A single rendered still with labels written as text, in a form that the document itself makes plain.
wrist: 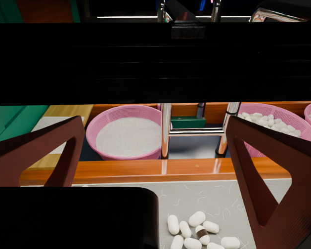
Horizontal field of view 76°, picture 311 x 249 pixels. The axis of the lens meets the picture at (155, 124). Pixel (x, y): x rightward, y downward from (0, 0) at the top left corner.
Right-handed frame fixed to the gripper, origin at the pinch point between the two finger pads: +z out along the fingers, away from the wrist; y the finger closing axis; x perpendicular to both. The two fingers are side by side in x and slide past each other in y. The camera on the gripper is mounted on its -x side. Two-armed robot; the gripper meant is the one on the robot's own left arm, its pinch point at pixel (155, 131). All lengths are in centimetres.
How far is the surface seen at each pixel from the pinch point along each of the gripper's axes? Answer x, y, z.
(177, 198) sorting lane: 33.0, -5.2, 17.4
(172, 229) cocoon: 31.4, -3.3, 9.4
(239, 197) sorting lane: 33.0, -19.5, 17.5
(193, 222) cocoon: 31.2, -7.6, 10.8
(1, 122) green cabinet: 21, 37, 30
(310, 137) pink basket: 31, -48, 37
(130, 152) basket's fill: 33.4, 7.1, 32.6
